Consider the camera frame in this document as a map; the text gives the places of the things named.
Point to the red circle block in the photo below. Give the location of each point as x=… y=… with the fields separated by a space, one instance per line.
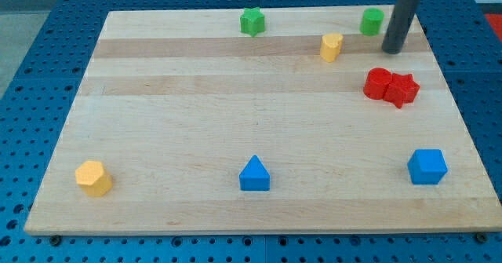
x=377 y=82

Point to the green circle block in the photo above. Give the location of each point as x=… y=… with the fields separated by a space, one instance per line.
x=372 y=19

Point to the yellow hexagon block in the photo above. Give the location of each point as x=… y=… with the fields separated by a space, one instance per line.
x=93 y=178

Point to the wooden board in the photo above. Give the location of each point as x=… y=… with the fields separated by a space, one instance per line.
x=174 y=103

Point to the blue triangle block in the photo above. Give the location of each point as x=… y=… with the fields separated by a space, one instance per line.
x=254 y=176

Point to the green star block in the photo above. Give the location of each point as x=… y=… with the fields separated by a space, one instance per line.
x=252 y=21

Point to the yellow heart block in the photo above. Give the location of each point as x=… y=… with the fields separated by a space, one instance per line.
x=331 y=45

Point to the red star block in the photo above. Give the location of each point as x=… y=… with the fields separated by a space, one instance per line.
x=402 y=90

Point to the blue cube block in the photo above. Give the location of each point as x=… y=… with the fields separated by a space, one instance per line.
x=427 y=166

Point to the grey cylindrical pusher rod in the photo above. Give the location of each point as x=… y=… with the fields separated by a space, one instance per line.
x=399 y=25

